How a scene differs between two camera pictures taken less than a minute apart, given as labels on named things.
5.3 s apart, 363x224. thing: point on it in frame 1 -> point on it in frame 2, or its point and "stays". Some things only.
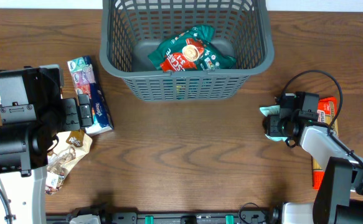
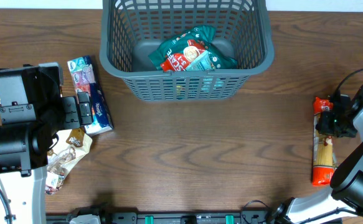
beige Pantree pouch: (73, 145) stays
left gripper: (72, 119) stays
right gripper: (271, 126) -> (325, 122)
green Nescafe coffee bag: (192, 50) stays
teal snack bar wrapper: (273, 110) -> (202, 63)
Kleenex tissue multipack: (86, 79) stays
